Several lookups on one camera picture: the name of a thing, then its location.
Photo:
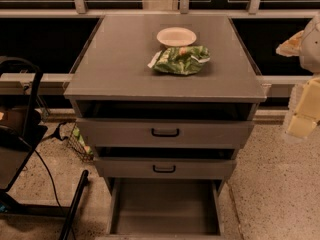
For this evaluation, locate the black middle drawer handle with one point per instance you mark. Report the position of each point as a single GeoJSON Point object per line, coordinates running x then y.
{"type": "Point", "coordinates": [164, 170]}

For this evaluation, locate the black cart stand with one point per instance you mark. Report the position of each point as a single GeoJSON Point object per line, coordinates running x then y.
{"type": "Point", "coordinates": [20, 134]}

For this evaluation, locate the grey top drawer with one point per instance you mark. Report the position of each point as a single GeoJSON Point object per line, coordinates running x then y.
{"type": "Point", "coordinates": [201, 125]}

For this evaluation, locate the black top drawer handle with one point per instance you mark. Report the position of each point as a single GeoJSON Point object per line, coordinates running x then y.
{"type": "Point", "coordinates": [166, 133]}

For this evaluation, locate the black drawer handle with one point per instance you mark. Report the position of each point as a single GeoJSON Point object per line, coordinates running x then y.
{"type": "Point", "coordinates": [166, 133]}
{"type": "Point", "coordinates": [164, 170]}

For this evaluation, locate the grey drawer cabinet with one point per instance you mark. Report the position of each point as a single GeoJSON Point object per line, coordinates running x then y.
{"type": "Point", "coordinates": [115, 67]}

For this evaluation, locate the grey middle drawer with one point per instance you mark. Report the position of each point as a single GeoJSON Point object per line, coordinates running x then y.
{"type": "Point", "coordinates": [138, 162]}

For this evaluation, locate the wire basket with bags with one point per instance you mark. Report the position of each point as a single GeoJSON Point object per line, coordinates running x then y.
{"type": "Point", "coordinates": [77, 144]}

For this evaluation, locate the grey drawer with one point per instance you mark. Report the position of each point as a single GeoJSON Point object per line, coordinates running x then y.
{"type": "Point", "coordinates": [164, 209]}
{"type": "Point", "coordinates": [201, 125]}
{"type": "Point", "coordinates": [138, 162]}

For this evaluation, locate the grey bottom drawer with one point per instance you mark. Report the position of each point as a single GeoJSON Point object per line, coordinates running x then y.
{"type": "Point", "coordinates": [164, 209]}

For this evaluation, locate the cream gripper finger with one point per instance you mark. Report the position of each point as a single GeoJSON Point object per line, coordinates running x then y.
{"type": "Point", "coordinates": [291, 46]}
{"type": "Point", "coordinates": [304, 109]}

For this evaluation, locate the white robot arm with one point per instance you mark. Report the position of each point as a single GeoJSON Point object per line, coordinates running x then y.
{"type": "Point", "coordinates": [309, 58]}

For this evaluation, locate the white paper bowl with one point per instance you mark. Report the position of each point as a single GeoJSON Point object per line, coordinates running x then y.
{"type": "Point", "coordinates": [176, 37]}

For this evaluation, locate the green jalapeno chip bag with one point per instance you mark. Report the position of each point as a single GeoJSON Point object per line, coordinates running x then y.
{"type": "Point", "coordinates": [187, 60]}

